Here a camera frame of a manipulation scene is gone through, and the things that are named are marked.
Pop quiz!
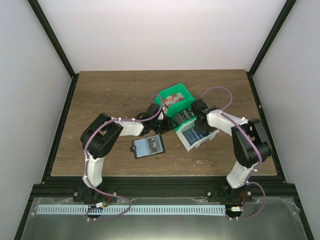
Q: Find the black aluminium frame rail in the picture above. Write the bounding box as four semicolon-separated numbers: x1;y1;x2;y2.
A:
30;176;298;203

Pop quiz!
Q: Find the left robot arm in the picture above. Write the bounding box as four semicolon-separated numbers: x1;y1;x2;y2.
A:
78;103;176;202

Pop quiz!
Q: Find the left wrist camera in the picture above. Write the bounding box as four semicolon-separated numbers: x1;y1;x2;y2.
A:
157;106;168;120

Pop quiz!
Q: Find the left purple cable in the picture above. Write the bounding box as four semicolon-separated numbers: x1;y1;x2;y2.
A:
83;93;165;222

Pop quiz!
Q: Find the purple cable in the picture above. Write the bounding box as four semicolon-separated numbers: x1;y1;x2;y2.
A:
201;86;266;221
83;93;165;222

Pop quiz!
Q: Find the white bin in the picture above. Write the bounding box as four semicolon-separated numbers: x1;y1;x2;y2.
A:
174;117;220;152

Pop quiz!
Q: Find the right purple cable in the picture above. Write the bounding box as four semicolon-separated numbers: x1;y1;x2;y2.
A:
201;86;266;221

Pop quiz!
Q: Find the light blue cable duct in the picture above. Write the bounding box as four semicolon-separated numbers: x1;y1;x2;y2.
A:
36;204;226;216

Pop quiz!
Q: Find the green bin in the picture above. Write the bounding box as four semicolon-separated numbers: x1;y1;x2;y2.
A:
166;99;195;131
155;83;195;118

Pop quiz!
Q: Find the green bin left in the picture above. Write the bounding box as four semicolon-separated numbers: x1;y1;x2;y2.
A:
155;83;195;118

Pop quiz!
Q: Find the green bin middle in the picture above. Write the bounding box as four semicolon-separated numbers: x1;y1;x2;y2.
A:
166;99;195;131

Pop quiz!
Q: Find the dark green credit cards stack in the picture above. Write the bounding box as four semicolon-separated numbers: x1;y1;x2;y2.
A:
173;108;195;125

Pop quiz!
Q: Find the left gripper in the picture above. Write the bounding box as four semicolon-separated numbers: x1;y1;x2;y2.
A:
150;116;175;135

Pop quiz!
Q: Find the blue credit cards stack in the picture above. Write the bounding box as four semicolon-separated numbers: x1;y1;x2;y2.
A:
182;127;208;146

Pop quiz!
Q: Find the black card holder wallet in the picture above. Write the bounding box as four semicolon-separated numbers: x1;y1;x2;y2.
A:
130;134;166;159

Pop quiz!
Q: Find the black credit card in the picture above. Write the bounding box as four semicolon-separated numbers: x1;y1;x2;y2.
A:
147;135;165;154

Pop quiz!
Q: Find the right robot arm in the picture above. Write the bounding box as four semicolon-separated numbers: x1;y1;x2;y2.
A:
191;98;273;202

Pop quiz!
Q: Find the red credit cards stack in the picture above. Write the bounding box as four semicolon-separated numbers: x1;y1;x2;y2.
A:
163;92;185;108

